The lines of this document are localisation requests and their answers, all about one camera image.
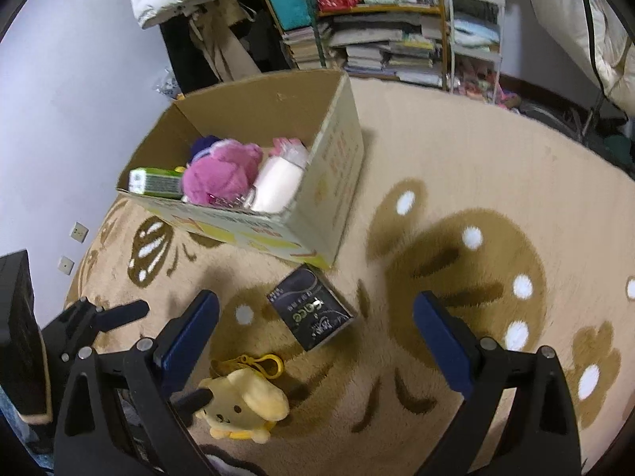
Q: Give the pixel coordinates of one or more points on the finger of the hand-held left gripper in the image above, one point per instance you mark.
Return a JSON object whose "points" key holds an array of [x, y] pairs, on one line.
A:
{"points": [[114, 318], [194, 399]]}

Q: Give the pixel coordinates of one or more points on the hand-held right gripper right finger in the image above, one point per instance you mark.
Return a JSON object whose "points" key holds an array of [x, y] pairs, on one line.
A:
{"points": [[441, 347]]}

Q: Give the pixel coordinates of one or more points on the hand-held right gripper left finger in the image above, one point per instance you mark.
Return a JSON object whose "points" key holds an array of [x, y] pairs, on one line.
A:
{"points": [[188, 342]]}

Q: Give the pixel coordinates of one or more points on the black tissue pack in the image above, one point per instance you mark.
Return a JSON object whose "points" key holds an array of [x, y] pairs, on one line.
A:
{"points": [[307, 307]]}

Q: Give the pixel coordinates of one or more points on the green tissue pack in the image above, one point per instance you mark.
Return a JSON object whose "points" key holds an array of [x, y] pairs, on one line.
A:
{"points": [[158, 183]]}

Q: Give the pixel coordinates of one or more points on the magenta plush toy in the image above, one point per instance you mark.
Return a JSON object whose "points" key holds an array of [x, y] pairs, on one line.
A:
{"points": [[218, 176]]}

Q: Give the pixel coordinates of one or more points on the pale pink soft pack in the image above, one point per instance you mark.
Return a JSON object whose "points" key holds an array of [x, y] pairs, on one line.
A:
{"points": [[278, 183]]}

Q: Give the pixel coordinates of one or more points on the purple plush doll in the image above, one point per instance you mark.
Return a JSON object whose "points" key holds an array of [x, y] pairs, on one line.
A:
{"points": [[202, 145]]}

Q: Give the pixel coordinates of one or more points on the cardboard box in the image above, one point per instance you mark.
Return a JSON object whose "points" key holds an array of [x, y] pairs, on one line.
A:
{"points": [[327, 183]]}

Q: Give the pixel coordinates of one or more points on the clear plastic pouch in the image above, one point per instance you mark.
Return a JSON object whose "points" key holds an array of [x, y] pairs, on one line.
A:
{"points": [[238, 201]]}

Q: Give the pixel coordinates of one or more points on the beige patterned rug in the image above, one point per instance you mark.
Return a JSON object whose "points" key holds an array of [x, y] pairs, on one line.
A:
{"points": [[446, 158]]}

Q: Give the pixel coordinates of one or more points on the plastic bag of toys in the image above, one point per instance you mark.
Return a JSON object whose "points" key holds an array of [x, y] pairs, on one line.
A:
{"points": [[166, 87]]}

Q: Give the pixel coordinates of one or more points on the black hanging trousers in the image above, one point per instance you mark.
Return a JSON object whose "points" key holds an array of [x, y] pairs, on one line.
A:
{"points": [[183, 54]]}

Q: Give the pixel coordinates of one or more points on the beige hanging coat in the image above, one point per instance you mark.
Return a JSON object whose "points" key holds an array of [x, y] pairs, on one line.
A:
{"points": [[223, 54]]}

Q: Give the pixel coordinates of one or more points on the messy pile of books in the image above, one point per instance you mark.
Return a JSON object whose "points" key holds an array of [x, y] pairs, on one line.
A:
{"points": [[387, 54]]}

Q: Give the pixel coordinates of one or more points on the black hanging garment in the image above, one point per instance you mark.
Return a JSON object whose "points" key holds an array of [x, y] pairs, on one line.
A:
{"points": [[263, 39]]}

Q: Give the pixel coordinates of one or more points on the neat stack of books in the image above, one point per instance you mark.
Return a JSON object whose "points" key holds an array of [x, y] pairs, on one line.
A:
{"points": [[307, 47]]}

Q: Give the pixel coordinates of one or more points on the white trolley cart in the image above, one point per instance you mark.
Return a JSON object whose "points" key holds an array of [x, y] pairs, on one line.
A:
{"points": [[500, 25]]}

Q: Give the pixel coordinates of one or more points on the wooden shelf unit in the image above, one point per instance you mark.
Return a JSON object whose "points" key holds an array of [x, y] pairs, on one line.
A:
{"points": [[377, 10]]}

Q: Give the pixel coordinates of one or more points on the white wall socket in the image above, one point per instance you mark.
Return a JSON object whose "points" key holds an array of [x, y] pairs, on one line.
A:
{"points": [[79, 232], [66, 264]]}

